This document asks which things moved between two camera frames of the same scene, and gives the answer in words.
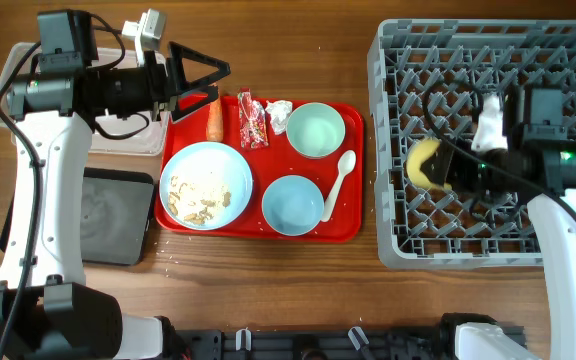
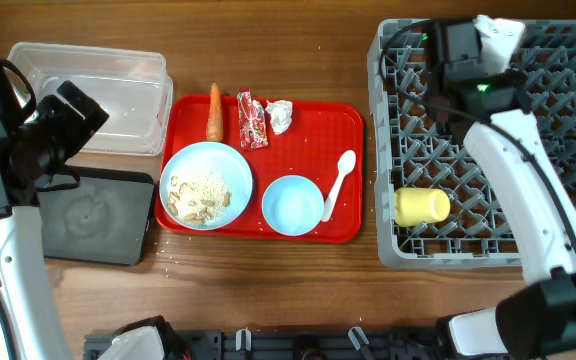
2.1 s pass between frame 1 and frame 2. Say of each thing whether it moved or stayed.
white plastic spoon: stayed
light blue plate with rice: stayed
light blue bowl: stayed
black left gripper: moved
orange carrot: stayed
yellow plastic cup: moved
